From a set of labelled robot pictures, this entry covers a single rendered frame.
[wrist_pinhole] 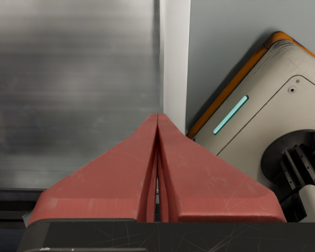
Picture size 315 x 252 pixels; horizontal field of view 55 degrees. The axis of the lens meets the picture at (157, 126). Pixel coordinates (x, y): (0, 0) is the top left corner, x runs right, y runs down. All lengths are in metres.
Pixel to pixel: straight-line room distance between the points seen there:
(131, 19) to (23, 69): 0.14
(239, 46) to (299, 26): 0.23
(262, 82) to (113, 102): 0.78
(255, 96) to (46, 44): 0.84
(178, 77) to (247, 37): 0.96
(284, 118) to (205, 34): 0.44
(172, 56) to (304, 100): 0.84
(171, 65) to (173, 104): 0.05
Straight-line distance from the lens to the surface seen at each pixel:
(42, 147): 0.43
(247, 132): 1.15
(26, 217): 0.45
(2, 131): 0.44
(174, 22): 0.33
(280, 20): 1.30
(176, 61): 0.34
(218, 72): 1.32
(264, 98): 1.09
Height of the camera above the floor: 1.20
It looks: 57 degrees down
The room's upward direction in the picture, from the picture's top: 177 degrees counter-clockwise
